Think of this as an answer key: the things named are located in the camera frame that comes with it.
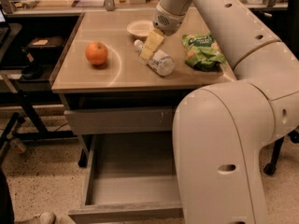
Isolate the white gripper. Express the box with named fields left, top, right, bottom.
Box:
left=140, top=4, right=185, bottom=60

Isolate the clear plastic water bottle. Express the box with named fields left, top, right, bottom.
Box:
left=134, top=39, right=175, bottom=77

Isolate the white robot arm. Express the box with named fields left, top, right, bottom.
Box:
left=153, top=0, right=299, bottom=224

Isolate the grey drawer cabinet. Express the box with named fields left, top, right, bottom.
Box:
left=52, top=7, right=235, bottom=165

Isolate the closed grey upper drawer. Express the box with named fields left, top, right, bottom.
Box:
left=64, top=106, right=173, bottom=134

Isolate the open grey drawer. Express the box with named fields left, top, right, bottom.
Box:
left=68, top=132, right=183, bottom=224

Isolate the white paper bowl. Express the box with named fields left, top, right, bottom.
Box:
left=127, top=20, right=153, bottom=38

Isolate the green chip bag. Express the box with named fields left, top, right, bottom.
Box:
left=182, top=34, right=226, bottom=72

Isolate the orange apple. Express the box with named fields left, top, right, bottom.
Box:
left=85, top=42, right=108, bottom=65

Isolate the black box on shelf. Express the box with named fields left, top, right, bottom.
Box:
left=26, top=36, right=65, bottom=58

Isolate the black tape dispenser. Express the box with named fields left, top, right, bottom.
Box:
left=21, top=48, right=43, bottom=80

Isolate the white shoe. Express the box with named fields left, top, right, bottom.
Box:
left=32, top=212, right=56, bottom=224

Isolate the black desk frame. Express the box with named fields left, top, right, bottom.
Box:
left=0, top=23, right=78, bottom=166

